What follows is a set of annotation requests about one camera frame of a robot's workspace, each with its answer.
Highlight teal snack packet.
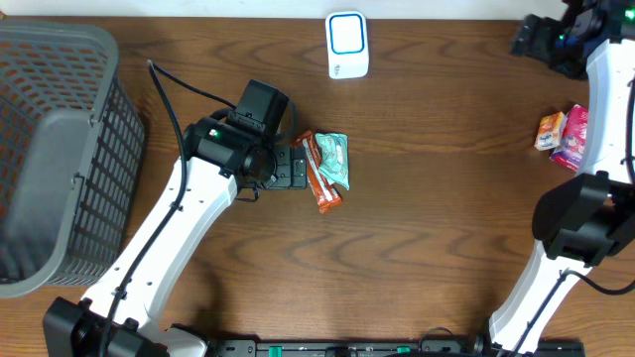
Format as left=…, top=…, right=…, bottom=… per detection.
left=316, top=133, right=350, bottom=190

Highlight orange snack bar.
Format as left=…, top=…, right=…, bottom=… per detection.
left=293, top=130, right=342, bottom=214

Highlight small orange white packet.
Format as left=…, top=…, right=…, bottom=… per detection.
left=534, top=112, right=567, bottom=151

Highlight purple snack package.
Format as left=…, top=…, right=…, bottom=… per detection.
left=550, top=104, right=588, bottom=172

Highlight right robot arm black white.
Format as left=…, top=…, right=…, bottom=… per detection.
left=469, top=0, right=634, bottom=356

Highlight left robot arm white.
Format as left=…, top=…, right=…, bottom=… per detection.
left=43, top=112, right=307, bottom=356

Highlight grey plastic mesh basket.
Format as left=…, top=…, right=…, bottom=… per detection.
left=1, top=20, right=145, bottom=298

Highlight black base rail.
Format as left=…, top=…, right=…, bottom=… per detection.
left=213, top=338, right=587, bottom=357

